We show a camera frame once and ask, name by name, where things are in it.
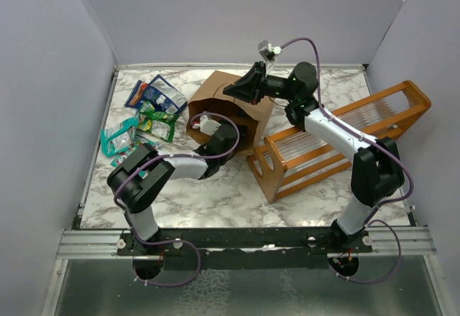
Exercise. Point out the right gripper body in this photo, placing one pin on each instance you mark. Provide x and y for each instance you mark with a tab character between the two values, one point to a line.
272	86

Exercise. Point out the brown paper bag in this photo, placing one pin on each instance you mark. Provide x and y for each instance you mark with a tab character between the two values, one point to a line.
210	98

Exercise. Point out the blue white snack bag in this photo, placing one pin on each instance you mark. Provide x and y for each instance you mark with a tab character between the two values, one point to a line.
163	95

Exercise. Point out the green snack bag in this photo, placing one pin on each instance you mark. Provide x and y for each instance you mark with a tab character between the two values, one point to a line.
156	123

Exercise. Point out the teal green snack packet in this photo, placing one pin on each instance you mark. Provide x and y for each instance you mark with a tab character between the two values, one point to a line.
119	138

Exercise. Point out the teal Fox's mint bag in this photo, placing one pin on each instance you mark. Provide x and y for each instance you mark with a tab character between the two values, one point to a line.
125	156

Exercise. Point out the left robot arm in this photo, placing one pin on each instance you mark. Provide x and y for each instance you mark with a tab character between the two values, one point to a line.
138	180

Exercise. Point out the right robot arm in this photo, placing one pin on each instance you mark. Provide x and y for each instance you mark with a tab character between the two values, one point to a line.
376	170

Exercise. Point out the wooden rack with clear rods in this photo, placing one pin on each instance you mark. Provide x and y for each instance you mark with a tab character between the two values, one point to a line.
292	160

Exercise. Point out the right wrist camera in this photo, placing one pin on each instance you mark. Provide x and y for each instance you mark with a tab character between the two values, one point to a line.
269	54

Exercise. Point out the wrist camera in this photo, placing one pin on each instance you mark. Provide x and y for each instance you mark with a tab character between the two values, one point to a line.
206	125
269	54

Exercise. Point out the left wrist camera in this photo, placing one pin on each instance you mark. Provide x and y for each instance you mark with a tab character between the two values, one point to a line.
206	125

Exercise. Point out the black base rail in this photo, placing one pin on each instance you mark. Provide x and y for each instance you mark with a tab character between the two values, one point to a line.
240	248

